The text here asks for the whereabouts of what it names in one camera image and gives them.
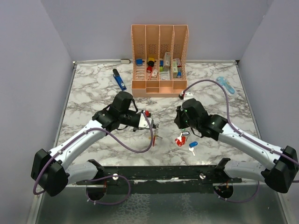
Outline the metal key holder red handle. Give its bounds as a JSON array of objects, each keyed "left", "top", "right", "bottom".
[{"left": 149, "top": 124, "right": 162, "bottom": 147}]

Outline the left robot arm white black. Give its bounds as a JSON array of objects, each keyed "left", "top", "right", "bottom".
[{"left": 31, "top": 91, "right": 157, "bottom": 196}]

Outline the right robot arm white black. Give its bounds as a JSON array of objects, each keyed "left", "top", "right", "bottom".
[{"left": 174, "top": 95, "right": 299, "bottom": 193}]

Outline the red key tag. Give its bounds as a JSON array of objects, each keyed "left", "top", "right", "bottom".
[{"left": 175, "top": 136, "right": 187, "bottom": 147}]

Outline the blue key tag with key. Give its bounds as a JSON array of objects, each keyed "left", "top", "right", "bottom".
[{"left": 189, "top": 141, "right": 198, "bottom": 156}]

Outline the packaged blue toothbrush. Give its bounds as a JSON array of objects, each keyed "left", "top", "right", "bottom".
[{"left": 216, "top": 76, "right": 236, "bottom": 96}]

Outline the white red box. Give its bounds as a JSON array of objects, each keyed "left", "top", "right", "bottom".
[{"left": 172, "top": 58, "right": 182, "bottom": 78}]

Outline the blue black stapler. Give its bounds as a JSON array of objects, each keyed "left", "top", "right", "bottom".
[{"left": 113, "top": 69, "right": 127, "bottom": 91}]

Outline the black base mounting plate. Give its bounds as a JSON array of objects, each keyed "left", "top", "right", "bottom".
[{"left": 77, "top": 165, "right": 242, "bottom": 194}]

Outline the green box in organizer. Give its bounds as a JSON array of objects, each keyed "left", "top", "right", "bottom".
[{"left": 159, "top": 60, "right": 164, "bottom": 72}]

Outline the tall grey box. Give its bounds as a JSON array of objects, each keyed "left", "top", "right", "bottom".
[{"left": 163, "top": 52, "right": 171, "bottom": 71}]

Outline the black red stamp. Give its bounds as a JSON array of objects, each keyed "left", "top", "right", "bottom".
[{"left": 146, "top": 60, "right": 155, "bottom": 73}]

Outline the blue cube in organizer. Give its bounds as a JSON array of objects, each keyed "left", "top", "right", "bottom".
[{"left": 135, "top": 58, "right": 144, "bottom": 66}]

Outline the peach desk organizer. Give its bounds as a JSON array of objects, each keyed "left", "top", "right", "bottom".
[{"left": 131, "top": 25, "right": 189, "bottom": 98}]

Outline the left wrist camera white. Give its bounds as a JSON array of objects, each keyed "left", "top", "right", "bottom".
[{"left": 138, "top": 113, "right": 153, "bottom": 127}]

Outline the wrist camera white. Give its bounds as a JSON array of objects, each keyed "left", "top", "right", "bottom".
[
  {"left": 178, "top": 91, "right": 194, "bottom": 101},
  {"left": 138, "top": 113, "right": 153, "bottom": 127}
]

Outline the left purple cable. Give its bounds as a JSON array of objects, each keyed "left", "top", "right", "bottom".
[{"left": 32, "top": 111, "right": 155, "bottom": 205}]

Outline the purple cable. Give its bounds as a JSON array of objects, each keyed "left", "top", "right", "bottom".
[
  {"left": 32, "top": 111, "right": 155, "bottom": 205},
  {"left": 179, "top": 79, "right": 299, "bottom": 203}
]

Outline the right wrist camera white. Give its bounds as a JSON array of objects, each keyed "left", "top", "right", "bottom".
[{"left": 178, "top": 91, "right": 194, "bottom": 101}]

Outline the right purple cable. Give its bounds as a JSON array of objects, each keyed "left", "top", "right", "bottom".
[{"left": 179, "top": 79, "right": 299, "bottom": 203}]

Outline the aluminium frame rail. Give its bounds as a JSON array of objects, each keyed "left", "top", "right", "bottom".
[{"left": 36, "top": 167, "right": 285, "bottom": 187}]

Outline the white plug on rail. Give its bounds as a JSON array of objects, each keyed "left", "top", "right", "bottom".
[{"left": 120, "top": 59, "right": 131, "bottom": 64}]

